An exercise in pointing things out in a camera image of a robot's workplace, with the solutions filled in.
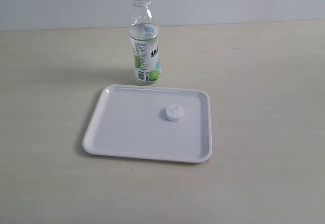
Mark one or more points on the white bottle cap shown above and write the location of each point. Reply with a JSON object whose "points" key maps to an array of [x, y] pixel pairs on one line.
{"points": [[174, 112]]}

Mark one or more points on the clear plastic lime drink bottle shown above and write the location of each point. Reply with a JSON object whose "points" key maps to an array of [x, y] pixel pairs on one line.
{"points": [[144, 33]]}

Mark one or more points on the white rectangular plastic tray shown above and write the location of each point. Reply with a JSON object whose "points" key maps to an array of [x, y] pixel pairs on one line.
{"points": [[129, 121]]}

